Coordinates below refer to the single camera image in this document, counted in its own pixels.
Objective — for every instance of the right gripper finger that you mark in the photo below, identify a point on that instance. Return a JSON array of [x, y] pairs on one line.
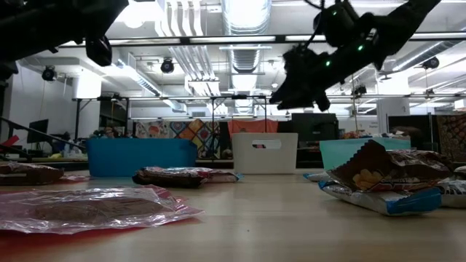
[[293, 99], [323, 102]]

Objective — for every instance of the brown Snickers candy bar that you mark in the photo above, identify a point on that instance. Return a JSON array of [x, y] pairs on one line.
[[167, 179], [29, 174], [422, 160], [375, 171]]

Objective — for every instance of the clear bag of cookies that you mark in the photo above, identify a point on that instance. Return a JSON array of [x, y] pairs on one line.
[[91, 211]]

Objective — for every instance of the red Twizzlers candy pack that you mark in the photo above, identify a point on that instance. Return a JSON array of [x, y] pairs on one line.
[[74, 178]]

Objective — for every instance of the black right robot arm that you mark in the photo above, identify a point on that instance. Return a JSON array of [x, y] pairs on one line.
[[407, 14]]

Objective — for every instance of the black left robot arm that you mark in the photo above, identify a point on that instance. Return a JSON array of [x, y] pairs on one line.
[[36, 22]]

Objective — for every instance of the black box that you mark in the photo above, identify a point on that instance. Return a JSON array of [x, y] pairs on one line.
[[315, 127]]

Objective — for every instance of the orange hanging cloth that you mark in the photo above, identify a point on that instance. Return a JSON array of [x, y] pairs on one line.
[[251, 126]]

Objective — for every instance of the teal translucent plastic bin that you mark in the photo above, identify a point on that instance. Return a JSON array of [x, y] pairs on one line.
[[335, 153]]

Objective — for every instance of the white plastic bin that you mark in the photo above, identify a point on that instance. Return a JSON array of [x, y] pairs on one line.
[[262, 160]]

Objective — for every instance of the black overhead crossbar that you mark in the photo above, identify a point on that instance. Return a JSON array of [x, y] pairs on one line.
[[233, 39]]

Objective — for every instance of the black panel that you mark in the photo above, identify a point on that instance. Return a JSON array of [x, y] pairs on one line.
[[411, 127]]

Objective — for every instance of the colourful patchwork quilt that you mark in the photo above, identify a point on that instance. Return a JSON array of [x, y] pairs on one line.
[[196, 132]]

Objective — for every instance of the black ceiling spotlight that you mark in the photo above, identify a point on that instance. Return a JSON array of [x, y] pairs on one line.
[[49, 74], [167, 66], [431, 63]]

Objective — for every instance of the dark patterned rug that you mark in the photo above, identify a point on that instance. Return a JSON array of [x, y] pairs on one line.
[[453, 138]]

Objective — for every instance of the blue plastic bin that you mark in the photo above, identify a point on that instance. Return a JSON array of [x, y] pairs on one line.
[[138, 158]]

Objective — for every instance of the black computer monitor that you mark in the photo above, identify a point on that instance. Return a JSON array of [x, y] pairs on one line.
[[38, 131]]

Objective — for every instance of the red flat object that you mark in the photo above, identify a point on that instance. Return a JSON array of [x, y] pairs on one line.
[[9, 142]]

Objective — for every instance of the small black pole camera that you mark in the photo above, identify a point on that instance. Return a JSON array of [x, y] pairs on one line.
[[359, 90]]

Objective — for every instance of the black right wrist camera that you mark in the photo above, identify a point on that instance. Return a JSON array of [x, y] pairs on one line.
[[338, 25]]

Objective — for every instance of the black background table frame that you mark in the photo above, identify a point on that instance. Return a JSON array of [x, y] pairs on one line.
[[213, 127]]

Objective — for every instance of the silver ventilation duct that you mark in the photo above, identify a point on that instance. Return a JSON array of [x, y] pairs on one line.
[[245, 22]]

